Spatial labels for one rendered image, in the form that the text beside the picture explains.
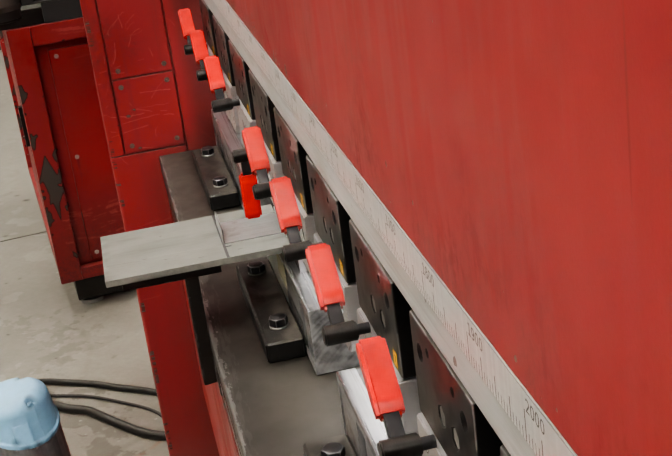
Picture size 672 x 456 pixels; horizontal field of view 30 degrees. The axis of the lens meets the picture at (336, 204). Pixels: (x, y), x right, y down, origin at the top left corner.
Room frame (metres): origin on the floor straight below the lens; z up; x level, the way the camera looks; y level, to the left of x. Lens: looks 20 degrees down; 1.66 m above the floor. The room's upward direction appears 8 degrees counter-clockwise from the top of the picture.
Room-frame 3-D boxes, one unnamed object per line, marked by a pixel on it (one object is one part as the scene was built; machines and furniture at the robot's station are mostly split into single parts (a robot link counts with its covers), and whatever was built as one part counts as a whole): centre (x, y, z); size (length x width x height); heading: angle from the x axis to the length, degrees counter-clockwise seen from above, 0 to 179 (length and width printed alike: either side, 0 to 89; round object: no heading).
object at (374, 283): (0.96, -0.06, 1.18); 0.15 x 0.09 x 0.17; 10
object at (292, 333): (1.68, 0.12, 0.89); 0.30 x 0.05 x 0.03; 10
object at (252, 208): (1.56, 0.11, 1.12); 0.04 x 0.02 x 0.10; 100
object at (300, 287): (1.67, 0.06, 0.92); 0.39 x 0.06 x 0.10; 10
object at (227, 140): (2.27, 0.16, 0.92); 0.50 x 0.06 x 0.10; 10
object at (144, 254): (1.70, 0.21, 1.00); 0.26 x 0.18 x 0.01; 100
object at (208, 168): (2.31, 0.23, 0.89); 0.30 x 0.05 x 0.03; 10
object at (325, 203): (1.16, -0.03, 1.18); 0.15 x 0.09 x 0.17; 10
